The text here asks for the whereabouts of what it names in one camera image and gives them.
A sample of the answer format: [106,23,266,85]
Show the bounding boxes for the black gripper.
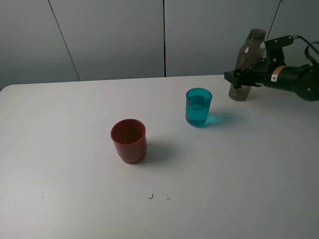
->
[224,65,303,91]

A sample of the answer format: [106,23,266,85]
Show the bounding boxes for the smoky transparent water bottle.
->
[228,29,266,102]

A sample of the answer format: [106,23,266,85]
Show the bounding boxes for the teal transparent plastic cup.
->
[185,88,212,127]

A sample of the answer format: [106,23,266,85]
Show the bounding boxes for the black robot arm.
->
[224,63,319,102]

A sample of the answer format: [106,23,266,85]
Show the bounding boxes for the red plastic cup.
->
[111,119,147,164]

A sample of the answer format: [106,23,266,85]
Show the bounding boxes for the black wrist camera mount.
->
[260,35,294,68]

